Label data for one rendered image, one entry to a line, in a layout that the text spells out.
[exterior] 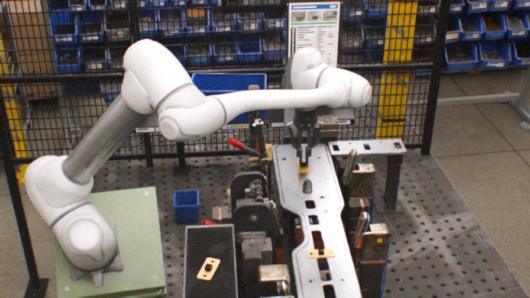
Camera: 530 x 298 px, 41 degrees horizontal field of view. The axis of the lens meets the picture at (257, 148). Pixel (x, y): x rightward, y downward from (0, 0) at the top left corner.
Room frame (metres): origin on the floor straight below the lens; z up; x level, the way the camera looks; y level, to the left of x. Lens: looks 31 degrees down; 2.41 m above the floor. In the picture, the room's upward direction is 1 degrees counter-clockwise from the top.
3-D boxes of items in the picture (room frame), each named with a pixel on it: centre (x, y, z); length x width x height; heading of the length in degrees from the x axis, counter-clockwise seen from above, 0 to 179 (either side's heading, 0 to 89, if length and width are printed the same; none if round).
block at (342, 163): (2.24, -0.35, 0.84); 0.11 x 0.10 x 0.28; 93
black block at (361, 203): (1.97, -0.35, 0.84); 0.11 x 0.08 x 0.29; 93
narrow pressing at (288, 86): (2.42, -0.16, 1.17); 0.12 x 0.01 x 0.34; 93
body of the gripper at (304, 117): (2.15, -0.17, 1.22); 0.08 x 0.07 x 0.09; 93
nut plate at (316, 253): (1.69, -0.19, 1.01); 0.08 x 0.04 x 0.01; 93
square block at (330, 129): (2.44, -0.28, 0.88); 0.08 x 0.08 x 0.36; 3
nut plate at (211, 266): (1.44, 0.13, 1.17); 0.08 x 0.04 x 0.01; 163
